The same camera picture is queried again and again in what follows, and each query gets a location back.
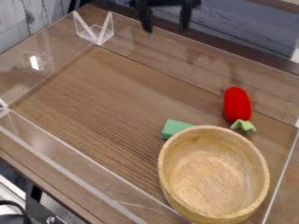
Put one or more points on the clear acrylic corner bracket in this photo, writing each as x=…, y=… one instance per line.
x=96, y=34

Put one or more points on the red plush strawberry toy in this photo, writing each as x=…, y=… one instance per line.
x=237, y=109

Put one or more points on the clear acrylic tray wall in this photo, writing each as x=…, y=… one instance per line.
x=85, y=109

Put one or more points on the green foam block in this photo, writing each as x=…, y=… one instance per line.
x=172, y=127

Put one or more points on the wooden oval bowl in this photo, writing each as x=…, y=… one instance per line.
x=213, y=175

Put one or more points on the black metal table leg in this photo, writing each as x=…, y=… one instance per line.
x=37, y=212

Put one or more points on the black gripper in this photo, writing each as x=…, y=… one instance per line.
x=144, y=12

